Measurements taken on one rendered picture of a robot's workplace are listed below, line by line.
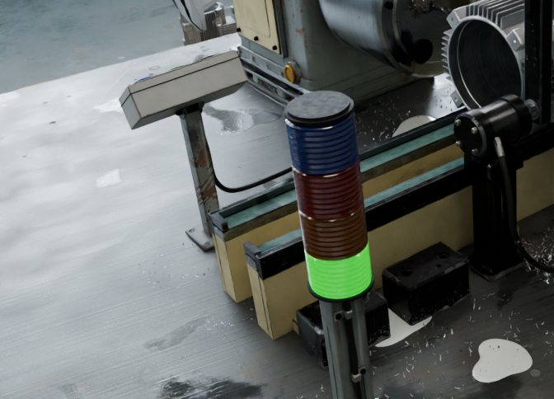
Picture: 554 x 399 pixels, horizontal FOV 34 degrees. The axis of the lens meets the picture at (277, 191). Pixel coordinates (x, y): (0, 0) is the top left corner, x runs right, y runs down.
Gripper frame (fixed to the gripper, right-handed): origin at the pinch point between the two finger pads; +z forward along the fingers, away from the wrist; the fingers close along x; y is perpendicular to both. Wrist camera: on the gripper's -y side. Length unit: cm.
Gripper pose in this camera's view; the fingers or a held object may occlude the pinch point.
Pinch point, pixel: (195, 24)
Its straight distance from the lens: 133.7
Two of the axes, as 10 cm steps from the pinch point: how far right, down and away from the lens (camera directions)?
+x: -3.4, 1.5, 9.3
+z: 3.9, 9.2, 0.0
